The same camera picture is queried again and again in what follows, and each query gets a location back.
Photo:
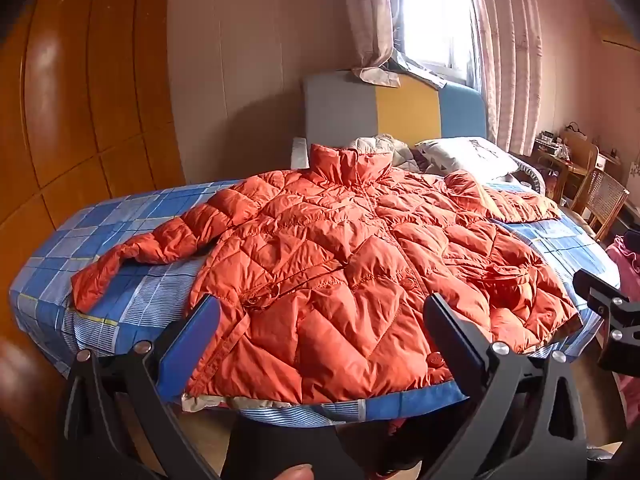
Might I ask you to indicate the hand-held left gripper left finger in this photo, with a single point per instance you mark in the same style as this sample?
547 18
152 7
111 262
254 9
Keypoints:
194 331

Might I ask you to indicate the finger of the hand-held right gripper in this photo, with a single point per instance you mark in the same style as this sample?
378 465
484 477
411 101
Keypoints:
615 317

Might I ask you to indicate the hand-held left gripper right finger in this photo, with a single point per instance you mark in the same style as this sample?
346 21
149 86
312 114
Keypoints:
452 327

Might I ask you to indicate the orange puffer jacket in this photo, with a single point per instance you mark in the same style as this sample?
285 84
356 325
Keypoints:
330 280

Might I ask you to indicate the person's left hand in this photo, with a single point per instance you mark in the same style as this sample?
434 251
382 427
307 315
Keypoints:
292 473

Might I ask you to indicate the wooden cane chair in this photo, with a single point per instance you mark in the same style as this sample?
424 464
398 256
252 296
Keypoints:
602 200

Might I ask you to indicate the white patterned pillow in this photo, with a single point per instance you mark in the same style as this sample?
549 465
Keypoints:
467 155

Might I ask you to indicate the cluttered wooden desk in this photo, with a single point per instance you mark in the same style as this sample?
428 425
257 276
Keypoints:
550 152

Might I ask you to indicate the beige quilted comforter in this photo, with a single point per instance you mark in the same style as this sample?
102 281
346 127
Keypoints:
385 149

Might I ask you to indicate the grey yellow blue headboard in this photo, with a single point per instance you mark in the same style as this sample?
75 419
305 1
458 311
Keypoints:
395 110

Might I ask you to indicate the wooden wardrobe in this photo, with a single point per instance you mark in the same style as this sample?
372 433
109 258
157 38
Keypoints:
85 90

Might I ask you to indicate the long pink patterned curtain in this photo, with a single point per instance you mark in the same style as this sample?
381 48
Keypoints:
505 55

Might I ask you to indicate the window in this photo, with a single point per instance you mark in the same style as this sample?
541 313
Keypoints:
435 15

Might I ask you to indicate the short pink patterned curtain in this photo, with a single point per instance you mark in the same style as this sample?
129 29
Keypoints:
367 20

